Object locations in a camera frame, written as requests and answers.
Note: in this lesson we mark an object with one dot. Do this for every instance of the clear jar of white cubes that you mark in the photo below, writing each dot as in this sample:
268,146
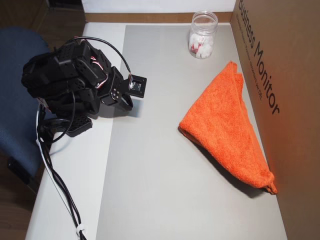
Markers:
203,32

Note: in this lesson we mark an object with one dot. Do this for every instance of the blue office chair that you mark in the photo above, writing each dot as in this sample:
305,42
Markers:
17,120

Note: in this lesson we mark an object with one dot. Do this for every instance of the orange terry towel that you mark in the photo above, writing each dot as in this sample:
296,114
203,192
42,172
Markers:
220,120

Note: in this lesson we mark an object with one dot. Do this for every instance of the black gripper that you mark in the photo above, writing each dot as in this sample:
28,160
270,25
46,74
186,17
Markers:
115,94

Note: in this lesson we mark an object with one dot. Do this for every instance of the brown cardboard monitor box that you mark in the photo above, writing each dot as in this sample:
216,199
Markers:
295,75

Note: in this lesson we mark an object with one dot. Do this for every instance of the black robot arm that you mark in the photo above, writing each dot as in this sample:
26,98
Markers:
62,75

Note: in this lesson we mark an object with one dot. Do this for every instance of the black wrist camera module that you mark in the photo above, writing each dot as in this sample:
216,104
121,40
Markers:
137,86

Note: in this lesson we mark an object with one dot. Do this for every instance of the black gridded robot base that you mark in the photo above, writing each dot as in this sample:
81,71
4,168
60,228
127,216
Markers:
80,125

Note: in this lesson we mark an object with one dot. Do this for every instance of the grey rectangular mat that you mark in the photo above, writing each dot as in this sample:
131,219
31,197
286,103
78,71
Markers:
155,175

